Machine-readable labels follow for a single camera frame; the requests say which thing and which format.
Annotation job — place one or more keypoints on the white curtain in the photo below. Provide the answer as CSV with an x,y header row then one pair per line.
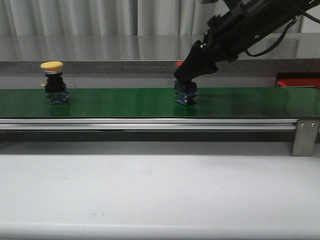
x,y
106,17

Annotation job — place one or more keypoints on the green conveyor belt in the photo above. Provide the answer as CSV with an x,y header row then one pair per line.
x,y
212,102

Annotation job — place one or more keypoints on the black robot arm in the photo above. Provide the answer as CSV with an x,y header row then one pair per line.
x,y
286,13

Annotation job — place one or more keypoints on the steel conveyor support bracket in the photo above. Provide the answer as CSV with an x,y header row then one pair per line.
x,y
305,137

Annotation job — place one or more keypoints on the aluminium conveyor frame rail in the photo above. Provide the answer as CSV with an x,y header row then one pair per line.
x,y
149,124

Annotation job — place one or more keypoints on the grey stone shelf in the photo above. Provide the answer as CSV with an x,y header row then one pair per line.
x,y
154,55

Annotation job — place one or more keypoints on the red plastic tray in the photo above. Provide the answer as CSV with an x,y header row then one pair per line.
x,y
298,82

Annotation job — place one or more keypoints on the yellow push button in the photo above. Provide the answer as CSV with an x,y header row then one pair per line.
x,y
55,87

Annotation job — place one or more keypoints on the red push button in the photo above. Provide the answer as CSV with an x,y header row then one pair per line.
x,y
185,90

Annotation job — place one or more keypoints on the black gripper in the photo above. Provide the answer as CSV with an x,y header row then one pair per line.
x,y
242,26

